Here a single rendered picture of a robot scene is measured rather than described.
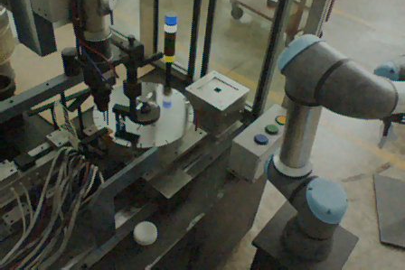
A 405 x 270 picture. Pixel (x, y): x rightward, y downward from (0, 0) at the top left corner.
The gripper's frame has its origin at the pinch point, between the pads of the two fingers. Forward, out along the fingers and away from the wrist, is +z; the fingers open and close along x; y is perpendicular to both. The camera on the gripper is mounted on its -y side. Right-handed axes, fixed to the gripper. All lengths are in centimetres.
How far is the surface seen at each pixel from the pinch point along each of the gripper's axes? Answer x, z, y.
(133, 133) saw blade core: -12, -4, -81
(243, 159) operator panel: -10.0, 6.7, -44.7
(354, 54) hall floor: 209, 90, 88
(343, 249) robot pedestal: -36.0, 16.2, -13.9
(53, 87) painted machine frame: -4, -13, -107
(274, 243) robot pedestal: -35, 16, -36
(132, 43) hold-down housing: -9, -34, -82
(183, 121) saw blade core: -5, -4, -66
